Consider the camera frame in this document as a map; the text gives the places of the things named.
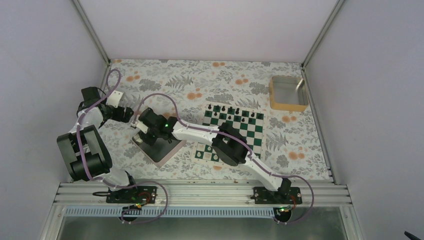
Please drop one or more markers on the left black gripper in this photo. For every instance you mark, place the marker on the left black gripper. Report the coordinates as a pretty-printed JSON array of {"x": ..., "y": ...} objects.
[{"x": 126, "y": 116}]

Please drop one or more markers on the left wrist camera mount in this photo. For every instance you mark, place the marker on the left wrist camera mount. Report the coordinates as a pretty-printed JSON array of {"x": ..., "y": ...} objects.
[{"x": 114, "y": 99}]

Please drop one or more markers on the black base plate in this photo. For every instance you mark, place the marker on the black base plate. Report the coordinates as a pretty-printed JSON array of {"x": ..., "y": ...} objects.
[
  {"x": 135, "y": 195},
  {"x": 262, "y": 196}
]

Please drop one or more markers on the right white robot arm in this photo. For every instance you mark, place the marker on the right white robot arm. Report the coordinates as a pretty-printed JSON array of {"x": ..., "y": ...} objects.
[{"x": 229, "y": 145}]

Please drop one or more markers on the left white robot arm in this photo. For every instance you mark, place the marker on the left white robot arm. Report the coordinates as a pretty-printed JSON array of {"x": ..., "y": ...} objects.
[{"x": 85, "y": 154}]

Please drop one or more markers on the aluminium rail frame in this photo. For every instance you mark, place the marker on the aluminium rail frame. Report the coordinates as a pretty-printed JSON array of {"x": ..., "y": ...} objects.
[{"x": 198, "y": 198}]

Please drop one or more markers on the green white chessboard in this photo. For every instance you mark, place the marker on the green white chessboard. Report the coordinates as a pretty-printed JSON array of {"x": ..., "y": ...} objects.
[{"x": 253, "y": 131}]

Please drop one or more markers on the aluminium corner post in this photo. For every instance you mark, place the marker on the aluminium corner post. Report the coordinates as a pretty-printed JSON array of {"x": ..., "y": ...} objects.
[
  {"x": 320, "y": 37},
  {"x": 91, "y": 31}
]

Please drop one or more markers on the floral tablecloth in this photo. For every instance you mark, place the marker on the floral tablecloth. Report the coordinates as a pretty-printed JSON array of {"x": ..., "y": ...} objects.
[{"x": 181, "y": 87}]

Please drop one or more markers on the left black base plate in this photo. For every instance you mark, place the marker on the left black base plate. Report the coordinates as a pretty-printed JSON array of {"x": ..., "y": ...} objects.
[{"x": 135, "y": 195}]

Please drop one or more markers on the pink metal tray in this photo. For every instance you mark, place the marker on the pink metal tray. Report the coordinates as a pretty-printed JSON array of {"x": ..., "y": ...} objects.
[{"x": 161, "y": 151}]

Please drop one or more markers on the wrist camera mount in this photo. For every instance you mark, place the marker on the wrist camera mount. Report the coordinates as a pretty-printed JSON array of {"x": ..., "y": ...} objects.
[
  {"x": 114, "y": 99},
  {"x": 140, "y": 126}
]

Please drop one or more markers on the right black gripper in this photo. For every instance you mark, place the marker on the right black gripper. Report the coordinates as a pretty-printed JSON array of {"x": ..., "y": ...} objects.
[{"x": 150, "y": 141}]

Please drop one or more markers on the yellow metal tray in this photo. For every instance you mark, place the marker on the yellow metal tray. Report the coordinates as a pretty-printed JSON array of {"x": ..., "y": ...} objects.
[{"x": 287, "y": 93}]

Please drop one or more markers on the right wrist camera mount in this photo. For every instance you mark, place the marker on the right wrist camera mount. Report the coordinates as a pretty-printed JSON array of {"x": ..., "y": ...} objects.
[{"x": 140, "y": 126}]

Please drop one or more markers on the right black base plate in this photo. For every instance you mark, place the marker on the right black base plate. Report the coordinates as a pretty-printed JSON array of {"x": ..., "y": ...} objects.
[{"x": 262, "y": 196}]

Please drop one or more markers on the right aluminium corner post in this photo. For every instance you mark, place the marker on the right aluminium corner post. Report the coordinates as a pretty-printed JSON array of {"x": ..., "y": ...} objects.
[{"x": 320, "y": 37}]

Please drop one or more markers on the left aluminium corner post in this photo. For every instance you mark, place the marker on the left aluminium corner post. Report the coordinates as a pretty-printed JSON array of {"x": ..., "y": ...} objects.
[{"x": 91, "y": 31}]

